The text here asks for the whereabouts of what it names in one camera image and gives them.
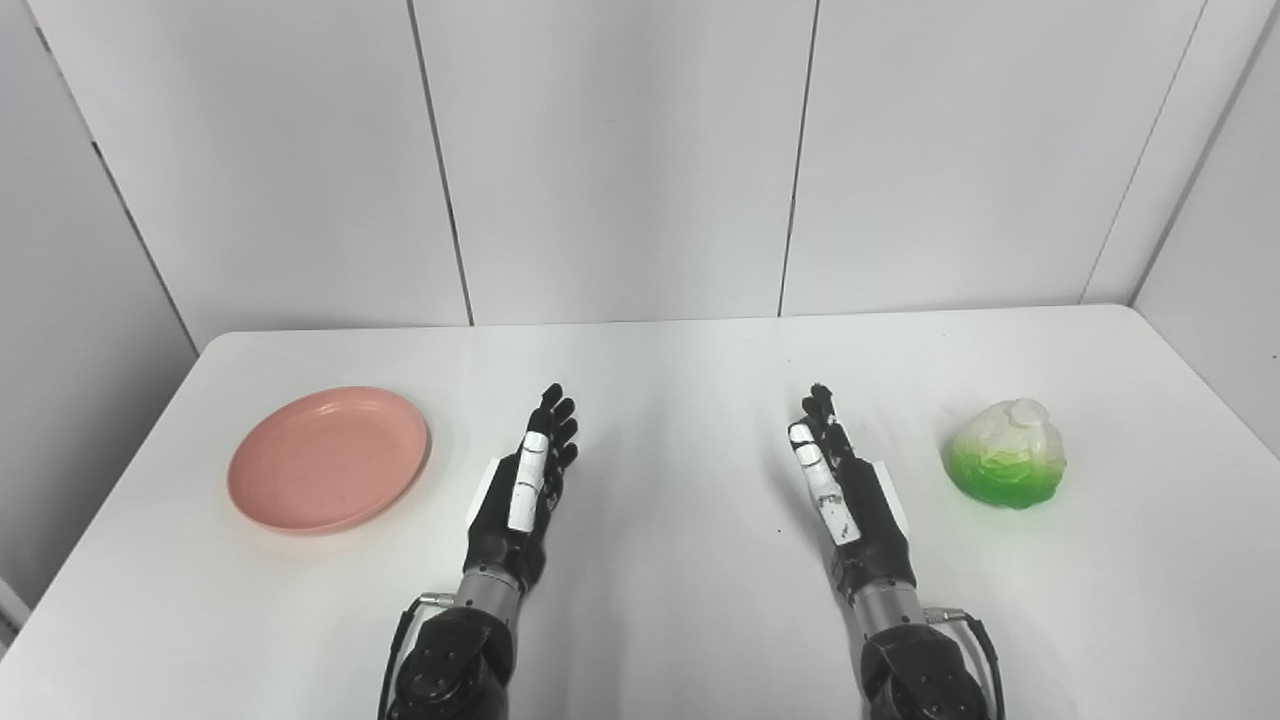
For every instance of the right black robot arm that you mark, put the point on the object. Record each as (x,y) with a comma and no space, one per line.
(915,660)

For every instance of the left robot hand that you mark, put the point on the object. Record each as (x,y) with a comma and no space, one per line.
(512,520)

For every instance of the green white cabbage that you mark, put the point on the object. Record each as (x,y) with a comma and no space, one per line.
(1006,455)

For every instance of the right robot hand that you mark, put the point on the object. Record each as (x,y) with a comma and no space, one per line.
(860,520)

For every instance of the pink plate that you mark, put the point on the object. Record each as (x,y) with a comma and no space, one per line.
(328,459)

